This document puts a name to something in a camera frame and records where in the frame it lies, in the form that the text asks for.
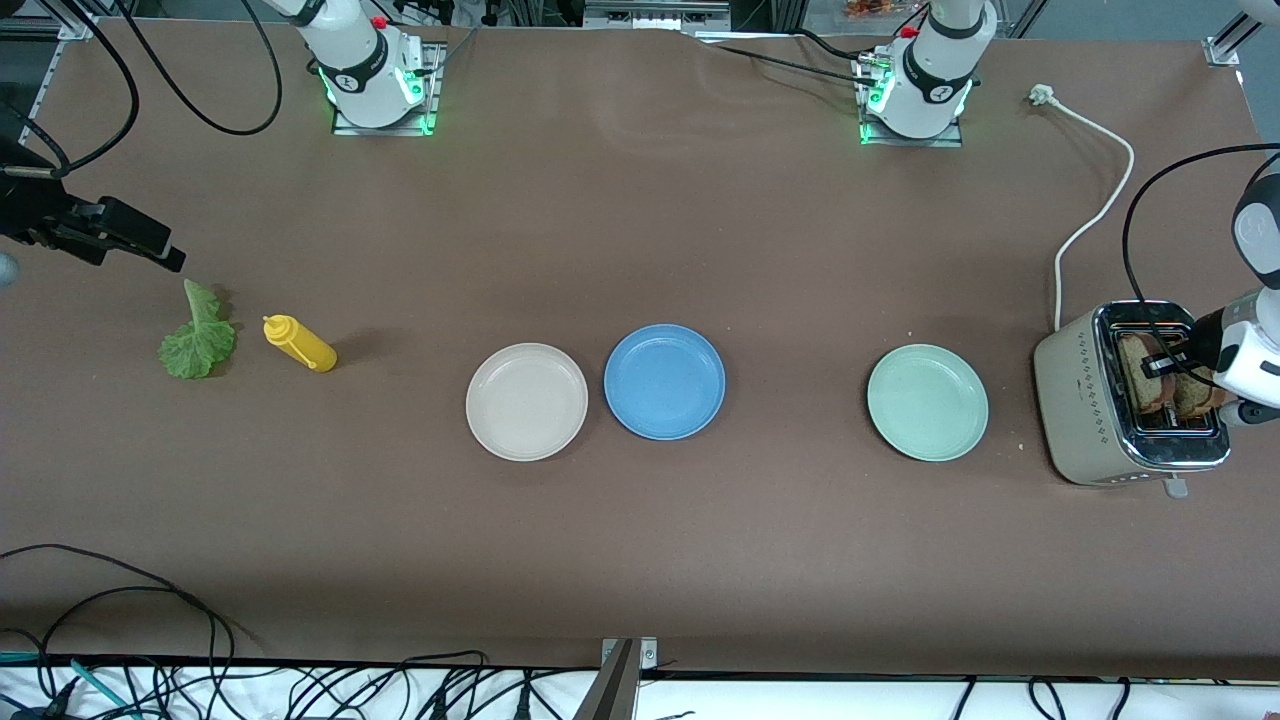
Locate long black looped cable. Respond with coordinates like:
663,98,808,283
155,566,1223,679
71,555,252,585
0,544,237,720

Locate aluminium frame profile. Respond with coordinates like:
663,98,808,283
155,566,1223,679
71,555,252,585
1215,8,1265,51

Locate beige round plate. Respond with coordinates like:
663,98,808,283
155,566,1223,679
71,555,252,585
465,343,589,463

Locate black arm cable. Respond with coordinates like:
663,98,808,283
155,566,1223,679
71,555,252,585
1122,145,1280,393
110,0,284,137
0,0,141,179

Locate beige chrome two-slot toaster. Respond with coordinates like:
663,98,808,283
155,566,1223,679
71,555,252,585
1033,300,1233,499

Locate brown toast bread slice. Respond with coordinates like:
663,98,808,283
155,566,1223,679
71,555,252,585
1170,368,1227,419
1118,335,1167,413

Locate grey metal box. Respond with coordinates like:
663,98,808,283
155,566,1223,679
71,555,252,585
583,0,732,29

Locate green lettuce leaf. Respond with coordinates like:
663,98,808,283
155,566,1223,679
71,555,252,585
158,279,238,381

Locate metal table edge bracket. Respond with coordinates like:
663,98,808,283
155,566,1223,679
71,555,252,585
572,637,659,720

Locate thin black cable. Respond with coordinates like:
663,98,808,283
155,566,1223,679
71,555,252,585
695,42,881,91
790,28,879,63

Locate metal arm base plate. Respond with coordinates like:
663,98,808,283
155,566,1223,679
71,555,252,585
855,50,964,149
332,42,442,137

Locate yellow squeeze sauce bottle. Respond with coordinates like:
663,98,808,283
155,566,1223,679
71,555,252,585
262,314,339,373

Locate white toaster power cable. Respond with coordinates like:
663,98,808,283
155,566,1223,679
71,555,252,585
1030,85,1137,331

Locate perforated metal strip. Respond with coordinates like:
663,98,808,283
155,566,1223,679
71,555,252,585
18,40,73,151

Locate light green round plate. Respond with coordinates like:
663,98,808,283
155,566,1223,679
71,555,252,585
866,344,990,463

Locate blue round plate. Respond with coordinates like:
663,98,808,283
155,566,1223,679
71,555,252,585
603,323,727,442

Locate teal cable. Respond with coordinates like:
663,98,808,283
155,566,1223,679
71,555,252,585
0,650,133,719

